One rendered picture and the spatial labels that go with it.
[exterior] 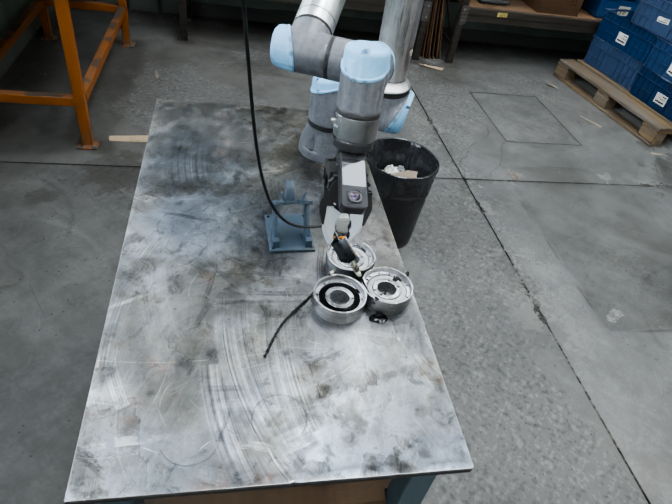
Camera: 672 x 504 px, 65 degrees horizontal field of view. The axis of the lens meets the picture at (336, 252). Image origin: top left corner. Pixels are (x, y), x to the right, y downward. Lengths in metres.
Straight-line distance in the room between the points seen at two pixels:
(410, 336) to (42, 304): 1.54
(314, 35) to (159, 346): 0.61
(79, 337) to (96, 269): 0.35
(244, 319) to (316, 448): 0.29
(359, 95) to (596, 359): 1.79
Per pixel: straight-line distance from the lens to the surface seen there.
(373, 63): 0.85
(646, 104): 4.71
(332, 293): 1.04
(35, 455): 1.86
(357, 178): 0.88
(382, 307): 1.03
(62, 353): 2.06
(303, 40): 0.98
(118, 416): 0.91
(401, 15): 1.29
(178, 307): 1.04
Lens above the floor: 1.56
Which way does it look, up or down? 41 degrees down
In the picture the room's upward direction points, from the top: 11 degrees clockwise
